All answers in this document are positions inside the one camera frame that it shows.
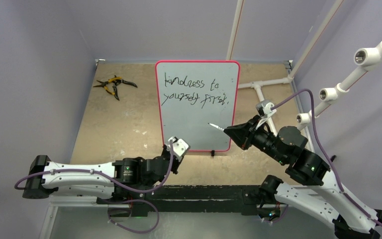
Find yellow black pliers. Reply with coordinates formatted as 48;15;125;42
93;77;122;96

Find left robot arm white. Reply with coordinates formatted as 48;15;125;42
15;152;183;204

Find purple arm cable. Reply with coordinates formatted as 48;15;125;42
270;88;382;237
14;140;175;195

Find white PVC pipe frame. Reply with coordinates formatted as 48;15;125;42
238;0;382;130

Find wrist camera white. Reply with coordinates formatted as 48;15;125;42
256;100;277;129
166;136;191;163

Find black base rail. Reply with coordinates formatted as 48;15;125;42
96;175;287;219

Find black handled pliers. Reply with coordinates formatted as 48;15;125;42
112;79;138;101

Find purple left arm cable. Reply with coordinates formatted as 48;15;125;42
14;140;175;195

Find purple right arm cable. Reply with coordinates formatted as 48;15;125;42
270;88;382;237

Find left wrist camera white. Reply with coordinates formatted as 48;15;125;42
166;136;191;163

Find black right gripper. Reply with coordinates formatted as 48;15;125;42
224;114;286;163

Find white whiteboard marker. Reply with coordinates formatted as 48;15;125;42
208;123;224;131

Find pink framed whiteboard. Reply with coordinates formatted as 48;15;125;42
155;60;241;152

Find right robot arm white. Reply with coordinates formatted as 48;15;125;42
223;116;382;239

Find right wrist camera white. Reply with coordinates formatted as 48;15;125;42
256;100;277;129

